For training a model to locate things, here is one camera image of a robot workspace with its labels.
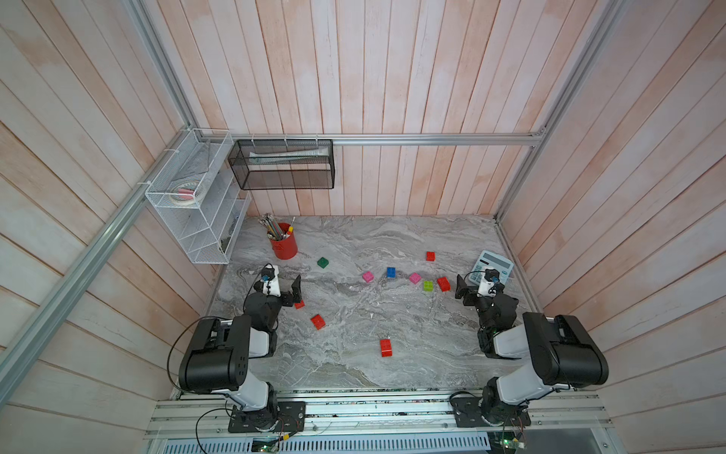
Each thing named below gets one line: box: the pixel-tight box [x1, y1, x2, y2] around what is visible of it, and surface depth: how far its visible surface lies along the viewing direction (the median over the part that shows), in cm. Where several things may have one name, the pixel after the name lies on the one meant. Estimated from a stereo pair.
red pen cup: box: [270, 222, 298, 261], surface depth 104 cm
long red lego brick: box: [380, 338, 393, 358], surface depth 86 cm
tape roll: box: [170, 181, 198, 207], surface depth 74 cm
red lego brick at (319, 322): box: [310, 314, 327, 331], surface depth 92 cm
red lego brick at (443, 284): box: [436, 276, 451, 293], surface depth 101 cm
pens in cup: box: [257, 212, 296, 242], surface depth 100 cm
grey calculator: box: [468, 249, 516, 285], surface depth 105 cm
